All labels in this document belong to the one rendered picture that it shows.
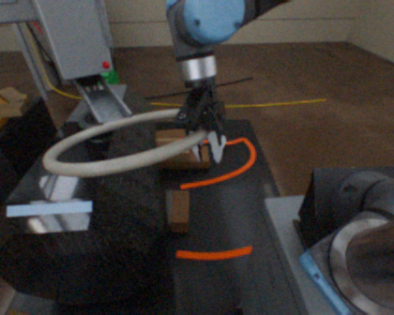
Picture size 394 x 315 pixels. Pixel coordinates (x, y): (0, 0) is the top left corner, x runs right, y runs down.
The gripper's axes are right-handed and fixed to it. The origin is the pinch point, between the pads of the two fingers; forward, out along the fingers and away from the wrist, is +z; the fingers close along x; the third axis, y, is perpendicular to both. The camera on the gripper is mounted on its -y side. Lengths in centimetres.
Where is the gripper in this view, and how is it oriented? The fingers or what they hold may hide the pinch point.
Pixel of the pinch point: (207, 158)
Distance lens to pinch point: 64.7
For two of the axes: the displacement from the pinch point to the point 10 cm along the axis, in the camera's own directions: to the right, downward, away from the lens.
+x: -8.7, -0.7, 5.0
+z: 1.6, 9.0, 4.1
